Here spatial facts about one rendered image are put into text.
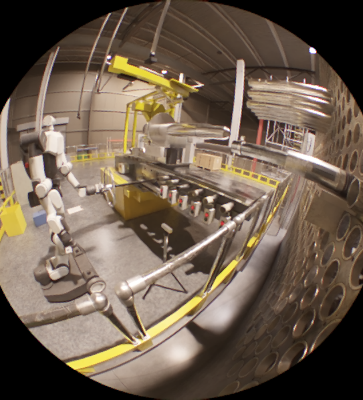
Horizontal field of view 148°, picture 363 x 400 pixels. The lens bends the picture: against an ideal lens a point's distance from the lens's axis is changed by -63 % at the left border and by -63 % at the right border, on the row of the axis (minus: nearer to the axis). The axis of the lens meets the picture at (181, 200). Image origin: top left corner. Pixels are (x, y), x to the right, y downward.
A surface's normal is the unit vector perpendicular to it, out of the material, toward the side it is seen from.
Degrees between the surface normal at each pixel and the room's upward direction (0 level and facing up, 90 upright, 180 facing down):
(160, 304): 0
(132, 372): 0
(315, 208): 90
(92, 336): 0
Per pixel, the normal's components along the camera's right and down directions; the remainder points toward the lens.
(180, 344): 0.11, -0.91
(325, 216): -0.72, 0.20
